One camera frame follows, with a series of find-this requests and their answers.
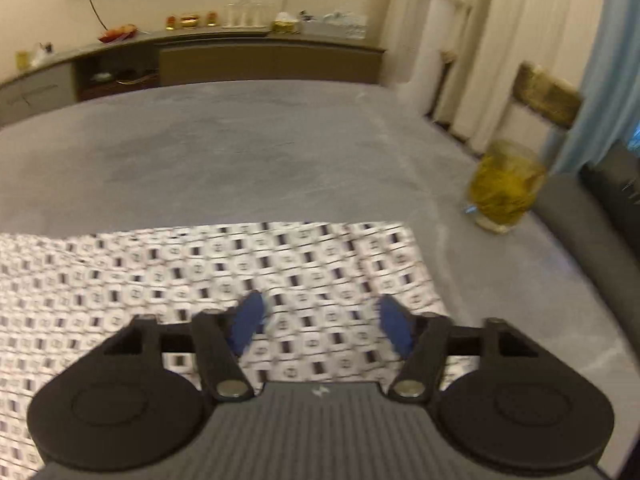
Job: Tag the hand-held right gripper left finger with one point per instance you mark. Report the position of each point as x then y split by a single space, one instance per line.
247 322

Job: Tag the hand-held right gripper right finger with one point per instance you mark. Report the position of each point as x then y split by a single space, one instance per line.
395 325

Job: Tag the white patterned pajama pants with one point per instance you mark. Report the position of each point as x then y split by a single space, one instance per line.
150 270

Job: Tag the glass cup of yellow tea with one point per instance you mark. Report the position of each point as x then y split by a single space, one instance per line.
505 190

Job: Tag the dark grey sofa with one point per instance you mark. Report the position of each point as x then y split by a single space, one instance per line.
590 230

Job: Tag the long grey television cabinet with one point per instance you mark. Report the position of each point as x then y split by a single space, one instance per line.
250 60

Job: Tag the white standing air conditioner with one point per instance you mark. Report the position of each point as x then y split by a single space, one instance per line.
415 55

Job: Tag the gold tissue box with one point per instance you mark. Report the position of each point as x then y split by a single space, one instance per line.
285 25

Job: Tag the grey storage box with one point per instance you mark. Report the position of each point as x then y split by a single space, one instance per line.
332 26

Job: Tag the gold ingot ornament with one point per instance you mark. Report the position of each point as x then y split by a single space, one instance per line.
189 21

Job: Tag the white lace curtain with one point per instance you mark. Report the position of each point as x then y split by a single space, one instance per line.
500 35

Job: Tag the clear glassware set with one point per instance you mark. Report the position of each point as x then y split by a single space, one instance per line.
247 12

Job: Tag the red fruit plate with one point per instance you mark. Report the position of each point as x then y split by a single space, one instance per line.
117 34

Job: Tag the white power strip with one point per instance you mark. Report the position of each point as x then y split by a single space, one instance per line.
41 54

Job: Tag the light blue curtain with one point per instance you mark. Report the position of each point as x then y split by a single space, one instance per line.
610 60

